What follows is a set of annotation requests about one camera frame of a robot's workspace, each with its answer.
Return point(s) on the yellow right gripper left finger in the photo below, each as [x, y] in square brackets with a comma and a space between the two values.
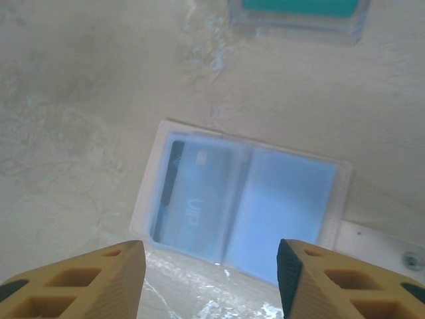
[126, 266]

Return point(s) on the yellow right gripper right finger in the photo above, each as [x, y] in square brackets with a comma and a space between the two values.
[312, 299]

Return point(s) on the blue VIP card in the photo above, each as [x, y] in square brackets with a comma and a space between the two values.
[206, 199]

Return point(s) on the blue green card box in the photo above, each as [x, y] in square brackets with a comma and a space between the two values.
[299, 30]

